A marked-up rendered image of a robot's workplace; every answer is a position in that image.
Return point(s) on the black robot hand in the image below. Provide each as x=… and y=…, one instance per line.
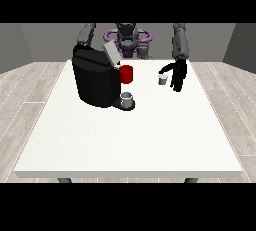
x=178, y=73

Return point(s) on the small grey coffee pod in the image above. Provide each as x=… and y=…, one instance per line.
x=162, y=79

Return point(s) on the red pod holder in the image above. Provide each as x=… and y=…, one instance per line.
x=126, y=74

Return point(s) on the pale grey machine lid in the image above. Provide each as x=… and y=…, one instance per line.
x=111, y=52

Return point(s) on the black coffee machine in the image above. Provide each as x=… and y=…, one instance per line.
x=95, y=78

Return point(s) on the small grey cup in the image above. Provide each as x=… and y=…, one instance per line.
x=126, y=99

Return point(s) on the grey purple-ringed robot trunk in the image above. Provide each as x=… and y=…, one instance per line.
x=128, y=41

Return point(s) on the dark table leg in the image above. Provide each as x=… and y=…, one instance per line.
x=191, y=180
x=64, y=180

